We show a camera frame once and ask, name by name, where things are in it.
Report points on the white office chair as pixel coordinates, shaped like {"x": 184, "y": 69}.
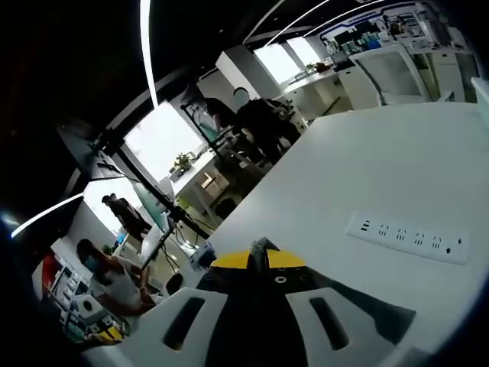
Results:
{"x": 389, "y": 72}

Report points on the small white box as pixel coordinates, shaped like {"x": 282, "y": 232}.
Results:
{"x": 201, "y": 255}

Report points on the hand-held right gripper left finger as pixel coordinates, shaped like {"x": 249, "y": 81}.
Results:
{"x": 229, "y": 306}

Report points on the small black device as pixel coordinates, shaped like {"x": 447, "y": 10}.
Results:
{"x": 174, "y": 283}

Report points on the small potted plant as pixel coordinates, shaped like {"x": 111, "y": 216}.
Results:
{"x": 182, "y": 162}

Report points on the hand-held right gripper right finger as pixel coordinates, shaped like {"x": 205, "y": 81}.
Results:
{"x": 305, "y": 290}

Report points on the white power strip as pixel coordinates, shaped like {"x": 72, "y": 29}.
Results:
{"x": 409, "y": 237}

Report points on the computer monitor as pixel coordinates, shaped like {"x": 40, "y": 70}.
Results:
{"x": 151, "y": 206}

